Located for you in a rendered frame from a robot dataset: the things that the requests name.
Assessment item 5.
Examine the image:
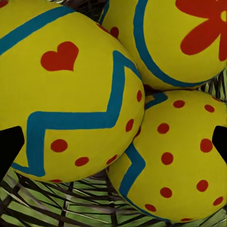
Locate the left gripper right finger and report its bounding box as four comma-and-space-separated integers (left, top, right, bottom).
212, 126, 227, 164

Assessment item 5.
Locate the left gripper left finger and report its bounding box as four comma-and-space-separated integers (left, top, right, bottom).
0, 126, 25, 182

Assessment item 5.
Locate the wicker basket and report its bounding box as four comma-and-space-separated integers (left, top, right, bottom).
0, 0, 227, 227

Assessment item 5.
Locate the easter egg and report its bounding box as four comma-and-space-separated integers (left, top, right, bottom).
105, 89, 227, 223
0, 0, 146, 184
98, 0, 227, 96

